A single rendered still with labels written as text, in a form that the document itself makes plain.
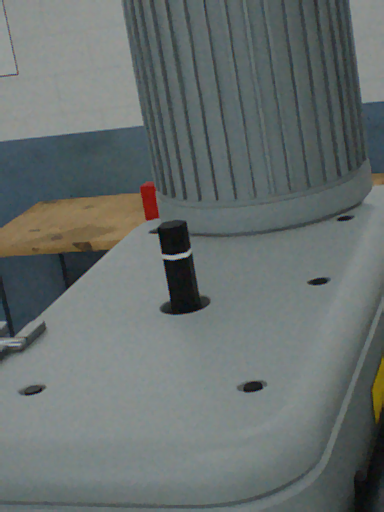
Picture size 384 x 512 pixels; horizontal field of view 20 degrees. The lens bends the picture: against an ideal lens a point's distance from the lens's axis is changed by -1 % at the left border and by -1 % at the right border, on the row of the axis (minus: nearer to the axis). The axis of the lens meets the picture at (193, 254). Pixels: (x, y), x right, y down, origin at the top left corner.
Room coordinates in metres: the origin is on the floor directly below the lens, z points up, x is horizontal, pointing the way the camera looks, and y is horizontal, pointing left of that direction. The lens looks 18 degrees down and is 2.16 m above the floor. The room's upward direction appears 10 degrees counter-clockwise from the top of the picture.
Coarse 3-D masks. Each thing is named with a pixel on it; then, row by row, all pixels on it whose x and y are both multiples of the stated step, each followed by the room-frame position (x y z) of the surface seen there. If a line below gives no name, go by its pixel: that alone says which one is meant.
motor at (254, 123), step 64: (128, 0) 0.93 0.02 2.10; (192, 0) 0.88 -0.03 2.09; (256, 0) 0.87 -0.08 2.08; (320, 0) 0.89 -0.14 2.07; (192, 64) 0.88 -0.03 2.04; (256, 64) 0.87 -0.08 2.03; (320, 64) 0.89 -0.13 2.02; (192, 128) 0.89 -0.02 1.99; (256, 128) 0.87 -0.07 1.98; (320, 128) 0.88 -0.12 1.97; (192, 192) 0.90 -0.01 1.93; (256, 192) 0.87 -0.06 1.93; (320, 192) 0.87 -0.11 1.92
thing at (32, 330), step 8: (40, 320) 0.73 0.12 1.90; (0, 328) 0.73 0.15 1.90; (24, 328) 0.72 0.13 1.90; (32, 328) 0.72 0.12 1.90; (40, 328) 0.72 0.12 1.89; (0, 336) 0.73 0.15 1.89; (16, 336) 0.71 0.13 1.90; (24, 336) 0.70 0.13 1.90; (32, 336) 0.71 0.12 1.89; (0, 344) 0.70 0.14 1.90; (8, 344) 0.70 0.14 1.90; (16, 344) 0.69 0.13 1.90; (24, 344) 0.70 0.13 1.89; (0, 352) 0.68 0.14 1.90
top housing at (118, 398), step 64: (128, 256) 0.87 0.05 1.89; (256, 256) 0.81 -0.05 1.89; (320, 256) 0.79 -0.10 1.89; (64, 320) 0.74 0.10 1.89; (128, 320) 0.72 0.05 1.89; (192, 320) 0.70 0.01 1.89; (256, 320) 0.68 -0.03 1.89; (320, 320) 0.66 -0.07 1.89; (0, 384) 0.64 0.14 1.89; (64, 384) 0.62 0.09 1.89; (128, 384) 0.61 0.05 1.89; (192, 384) 0.59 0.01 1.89; (256, 384) 0.58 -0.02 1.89; (320, 384) 0.58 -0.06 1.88; (0, 448) 0.55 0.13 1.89; (64, 448) 0.54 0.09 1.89; (128, 448) 0.53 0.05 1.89; (192, 448) 0.52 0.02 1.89; (256, 448) 0.51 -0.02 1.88; (320, 448) 0.53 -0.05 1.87
